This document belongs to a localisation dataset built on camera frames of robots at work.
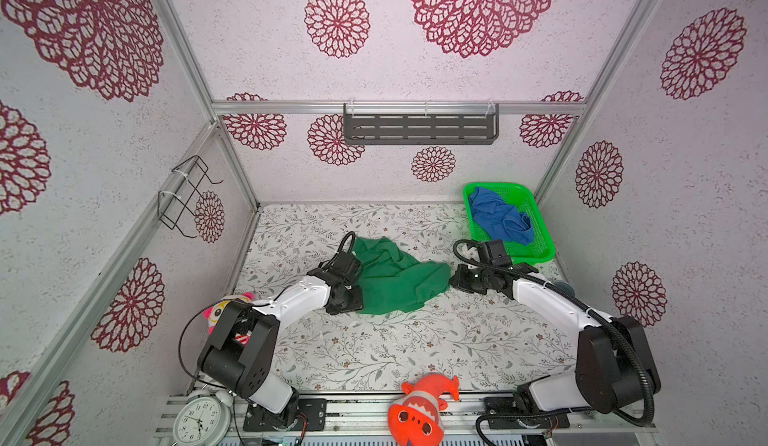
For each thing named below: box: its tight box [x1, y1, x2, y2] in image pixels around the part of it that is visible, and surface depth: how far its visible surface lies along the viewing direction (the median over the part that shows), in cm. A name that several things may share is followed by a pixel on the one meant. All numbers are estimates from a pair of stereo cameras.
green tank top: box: [353, 237, 451, 315], surface depth 98 cm
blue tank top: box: [469, 187, 535, 246], surface depth 114 cm
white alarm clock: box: [173, 392, 234, 446], surface depth 71 cm
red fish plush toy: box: [387, 374, 460, 446], surface depth 68 cm
